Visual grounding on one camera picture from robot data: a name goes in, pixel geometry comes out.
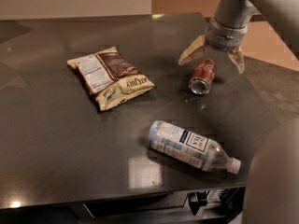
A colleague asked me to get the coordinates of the dark drawer unit under table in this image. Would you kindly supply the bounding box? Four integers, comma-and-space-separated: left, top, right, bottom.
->
69, 187, 245, 224

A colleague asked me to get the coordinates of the red coke can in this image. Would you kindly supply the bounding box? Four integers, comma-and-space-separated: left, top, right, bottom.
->
189, 59, 216, 95

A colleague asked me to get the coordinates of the brown and cream chip bag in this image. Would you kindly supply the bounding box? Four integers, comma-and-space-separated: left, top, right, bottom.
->
67, 47, 154, 111

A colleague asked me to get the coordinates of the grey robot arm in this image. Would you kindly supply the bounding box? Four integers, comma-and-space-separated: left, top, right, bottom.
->
178, 0, 299, 224

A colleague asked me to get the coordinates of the clear plastic water bottle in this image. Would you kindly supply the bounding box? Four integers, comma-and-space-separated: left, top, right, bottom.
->
148, 120, 241, 174

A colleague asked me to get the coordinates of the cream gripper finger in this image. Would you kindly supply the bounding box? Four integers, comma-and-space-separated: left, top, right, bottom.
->
178, 35, 206, 65
228, 47, 245, 74

